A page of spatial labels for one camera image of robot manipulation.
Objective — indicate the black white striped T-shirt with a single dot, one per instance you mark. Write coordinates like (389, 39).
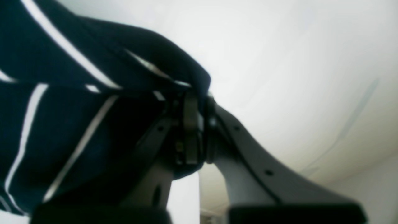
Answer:
(76, 92)

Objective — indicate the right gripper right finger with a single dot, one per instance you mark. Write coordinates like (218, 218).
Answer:
(261, 189)

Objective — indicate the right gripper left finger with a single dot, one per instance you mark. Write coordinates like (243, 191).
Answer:
(135, 188)

